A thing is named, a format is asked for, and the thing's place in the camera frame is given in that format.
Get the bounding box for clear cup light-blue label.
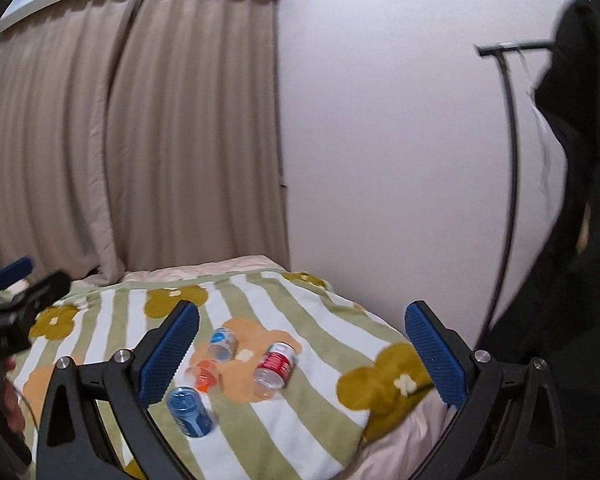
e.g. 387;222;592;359
207;327;237;363

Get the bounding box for black hanging clothes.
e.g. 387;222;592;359
480;0;600;479

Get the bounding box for left hand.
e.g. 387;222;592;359
2;356;26;436

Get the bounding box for clear cup red label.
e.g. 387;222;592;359
253;341;297;399

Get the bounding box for black clothes rack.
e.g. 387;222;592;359
473;39;556;346

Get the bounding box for striped flower blanket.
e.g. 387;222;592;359
12;270;446;479

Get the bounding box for clear cup orange inside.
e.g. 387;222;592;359
185;359;222;394

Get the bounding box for pink bed sheet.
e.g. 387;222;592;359
69;252;286;286

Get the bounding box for beige curtain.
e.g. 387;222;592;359
0;0;289;284

